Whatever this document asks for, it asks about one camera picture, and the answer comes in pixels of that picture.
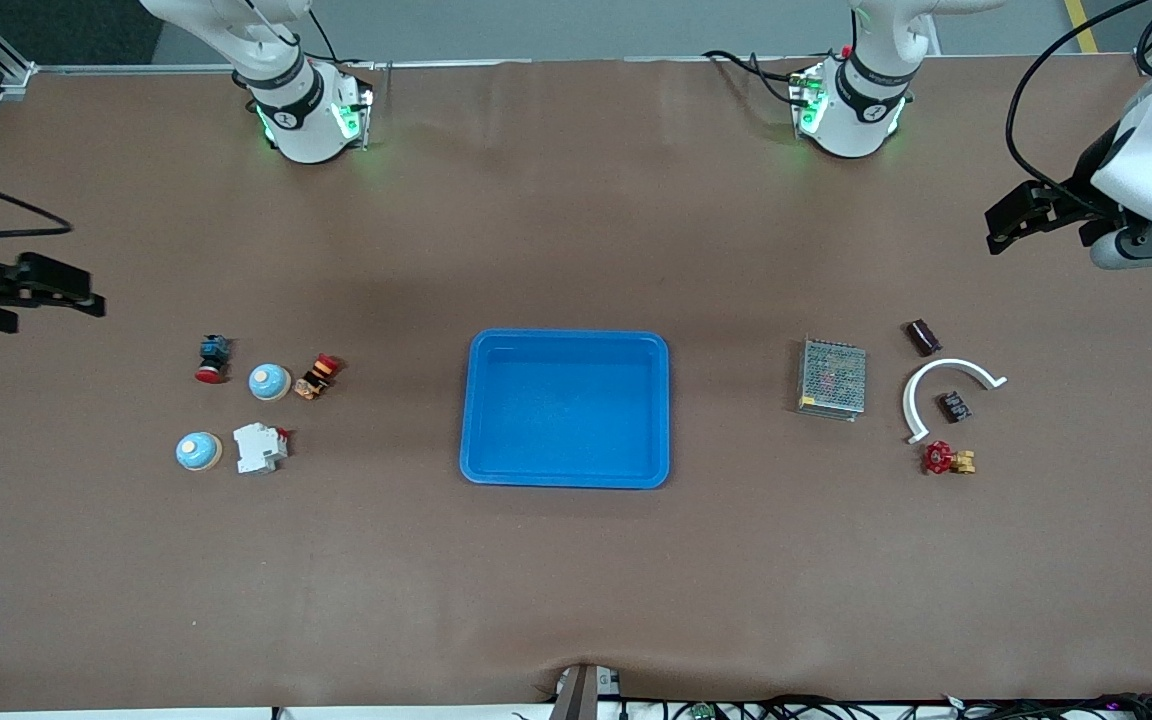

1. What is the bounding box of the blue plastic tray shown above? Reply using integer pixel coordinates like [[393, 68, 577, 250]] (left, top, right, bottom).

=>
[[460, 329, 671, 490]]

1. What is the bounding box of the blue dome call bell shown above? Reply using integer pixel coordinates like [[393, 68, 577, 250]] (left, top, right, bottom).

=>
[[248, 361, 292, 403], [175, 431, 224, 473]]

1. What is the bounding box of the black arm base cable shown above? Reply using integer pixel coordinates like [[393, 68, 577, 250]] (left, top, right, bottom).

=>
[[702, 48, 805, 107]]

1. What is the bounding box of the metal mesh power supply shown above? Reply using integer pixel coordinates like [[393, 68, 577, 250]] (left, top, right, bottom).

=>
[[797, 337, 868, 423]]

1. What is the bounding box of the white semicircular pipe clamp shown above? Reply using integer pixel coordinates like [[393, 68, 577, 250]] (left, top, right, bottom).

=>
[[901, 358, 1009, 445]]

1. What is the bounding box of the brass valve red handwheel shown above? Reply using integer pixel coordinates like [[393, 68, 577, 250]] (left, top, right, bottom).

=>
[[923, 440, 977, 477]]

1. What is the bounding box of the tangled black cable bundle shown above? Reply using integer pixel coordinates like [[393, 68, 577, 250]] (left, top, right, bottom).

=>
[[624, 692, 1152, 720]]

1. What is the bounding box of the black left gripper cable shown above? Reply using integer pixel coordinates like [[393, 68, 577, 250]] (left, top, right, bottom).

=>
[[1005, 0, 1137, 216]]

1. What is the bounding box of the brown table cover mat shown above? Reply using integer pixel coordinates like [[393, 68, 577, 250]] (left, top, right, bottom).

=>
[[0, 58, 1152, 713]]

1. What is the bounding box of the white circuit breaker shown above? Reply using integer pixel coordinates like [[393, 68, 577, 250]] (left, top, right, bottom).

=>
[[232, 422, 291, 475]]

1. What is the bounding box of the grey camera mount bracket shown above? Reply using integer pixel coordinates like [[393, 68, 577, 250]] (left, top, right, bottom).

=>
[[548, 663, 623, 720]]

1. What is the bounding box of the orange and red switch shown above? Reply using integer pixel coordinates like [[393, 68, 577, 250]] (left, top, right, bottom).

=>
[[294, 353, 342, 401]]

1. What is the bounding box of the red mushroom push button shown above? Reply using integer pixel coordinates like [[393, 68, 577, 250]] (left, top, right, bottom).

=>
[[195, 335, 233, 385]]

